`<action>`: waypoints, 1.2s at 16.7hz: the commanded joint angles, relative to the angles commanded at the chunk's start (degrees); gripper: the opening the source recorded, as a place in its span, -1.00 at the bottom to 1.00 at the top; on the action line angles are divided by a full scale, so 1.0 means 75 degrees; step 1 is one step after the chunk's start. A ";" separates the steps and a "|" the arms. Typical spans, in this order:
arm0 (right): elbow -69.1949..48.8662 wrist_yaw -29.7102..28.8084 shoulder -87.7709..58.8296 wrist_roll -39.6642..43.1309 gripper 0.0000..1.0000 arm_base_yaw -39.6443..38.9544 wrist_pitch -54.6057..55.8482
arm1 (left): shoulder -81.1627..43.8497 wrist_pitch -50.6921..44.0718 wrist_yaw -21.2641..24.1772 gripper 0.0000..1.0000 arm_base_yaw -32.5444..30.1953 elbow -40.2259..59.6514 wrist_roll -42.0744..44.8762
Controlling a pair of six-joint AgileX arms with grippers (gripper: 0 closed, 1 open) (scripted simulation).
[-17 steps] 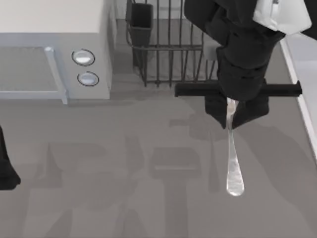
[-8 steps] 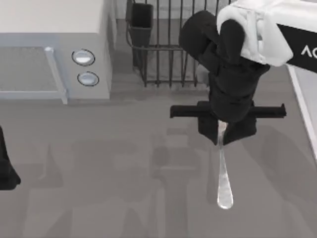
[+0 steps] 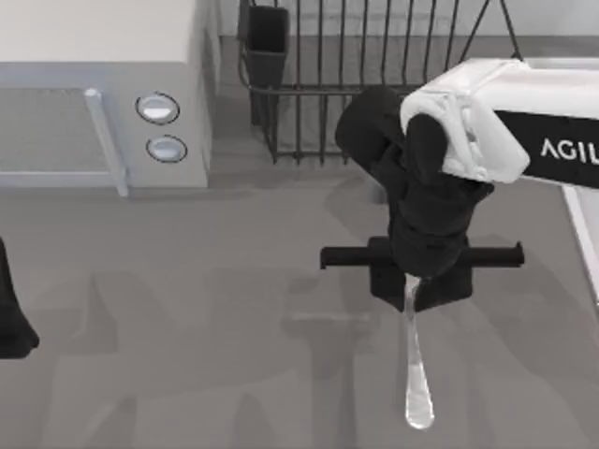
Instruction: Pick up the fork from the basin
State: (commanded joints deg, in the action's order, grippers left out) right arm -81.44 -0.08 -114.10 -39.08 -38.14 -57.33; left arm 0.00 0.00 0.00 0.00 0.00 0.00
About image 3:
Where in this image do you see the small microwave knob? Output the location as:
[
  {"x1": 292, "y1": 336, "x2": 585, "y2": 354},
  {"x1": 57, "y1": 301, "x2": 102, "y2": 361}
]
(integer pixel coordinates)
[{"x1": 145, "y1": 135, "x2": 189, "y2": 166}]

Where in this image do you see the large microwave knob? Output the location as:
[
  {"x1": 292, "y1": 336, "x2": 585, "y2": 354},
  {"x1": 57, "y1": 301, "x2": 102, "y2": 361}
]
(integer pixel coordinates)
[{"x1": 135, "y1": 91, "x2": 182, "y2": 127}]

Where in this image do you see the microwave oven door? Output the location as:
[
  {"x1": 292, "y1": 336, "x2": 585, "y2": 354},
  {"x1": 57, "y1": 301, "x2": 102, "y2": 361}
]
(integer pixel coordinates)
[{"x1": 0, "y1": 85, "x2": 130, "y2": 198}]

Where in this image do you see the black wire dish rack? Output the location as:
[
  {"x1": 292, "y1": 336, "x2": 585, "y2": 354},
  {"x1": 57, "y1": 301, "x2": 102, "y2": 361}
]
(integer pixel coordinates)
[{"x1": 237, "y1": 0, "x2": 526, "y2": 166}]

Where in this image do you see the pale microwave door handle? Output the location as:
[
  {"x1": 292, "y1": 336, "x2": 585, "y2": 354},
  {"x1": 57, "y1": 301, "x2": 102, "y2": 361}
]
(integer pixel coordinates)
[{"x1": 83, "y1": 88, "x2": 130, "y2": 198}]

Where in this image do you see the black utensil holder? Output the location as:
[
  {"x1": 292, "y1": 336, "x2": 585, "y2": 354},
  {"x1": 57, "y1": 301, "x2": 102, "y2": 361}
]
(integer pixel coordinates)
[{"x1": 238, "y1": 0, "x2": 290, "y2": 91}]

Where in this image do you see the silver spoon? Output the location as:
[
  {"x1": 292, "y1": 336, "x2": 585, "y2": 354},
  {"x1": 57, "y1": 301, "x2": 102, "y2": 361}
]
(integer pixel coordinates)
[{"x1": 402, "y1": 273, "x2": 436, "y2": 431}]

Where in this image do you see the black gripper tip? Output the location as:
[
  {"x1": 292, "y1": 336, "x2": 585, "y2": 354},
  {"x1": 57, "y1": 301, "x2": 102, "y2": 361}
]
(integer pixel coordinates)
[{"x1": 0, "y1": 236, "x2": 41, "y2": 362}]

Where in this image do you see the pale microwave oven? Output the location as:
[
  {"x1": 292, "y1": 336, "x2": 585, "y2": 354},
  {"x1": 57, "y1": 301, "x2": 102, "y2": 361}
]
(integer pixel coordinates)
[{"x1": 0, "y1": 0, "x2": 224, "y2": 198}]

